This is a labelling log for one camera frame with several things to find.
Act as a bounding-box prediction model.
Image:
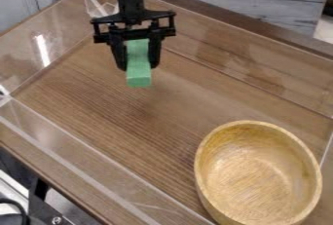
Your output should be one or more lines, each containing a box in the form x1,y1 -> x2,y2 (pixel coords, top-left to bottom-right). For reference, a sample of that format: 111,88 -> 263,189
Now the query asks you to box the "black cable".
0,198 -> 31,225

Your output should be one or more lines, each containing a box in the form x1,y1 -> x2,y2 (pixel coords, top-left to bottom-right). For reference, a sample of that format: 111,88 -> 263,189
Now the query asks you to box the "green rectangular block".
126,39 -> 152,88

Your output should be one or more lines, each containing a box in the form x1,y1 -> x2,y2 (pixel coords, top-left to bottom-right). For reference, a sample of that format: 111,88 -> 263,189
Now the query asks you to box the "clear acrylic corner bracket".
85,0 -> 119,18

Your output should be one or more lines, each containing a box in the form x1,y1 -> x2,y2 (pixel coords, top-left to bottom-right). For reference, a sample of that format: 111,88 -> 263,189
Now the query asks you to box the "black table leg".
29,178 -> 50,202

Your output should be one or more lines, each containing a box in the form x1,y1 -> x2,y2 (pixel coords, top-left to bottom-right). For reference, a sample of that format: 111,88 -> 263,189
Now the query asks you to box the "black metal base with screw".
27,199 -> 75,225

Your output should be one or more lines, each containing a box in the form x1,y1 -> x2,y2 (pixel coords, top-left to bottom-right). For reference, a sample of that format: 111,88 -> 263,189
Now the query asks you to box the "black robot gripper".
91,0 -> 176,71

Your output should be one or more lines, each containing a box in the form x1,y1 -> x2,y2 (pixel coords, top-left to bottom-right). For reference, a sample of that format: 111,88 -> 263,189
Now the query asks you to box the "brown wooden bowl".
194,120 -> 323,225

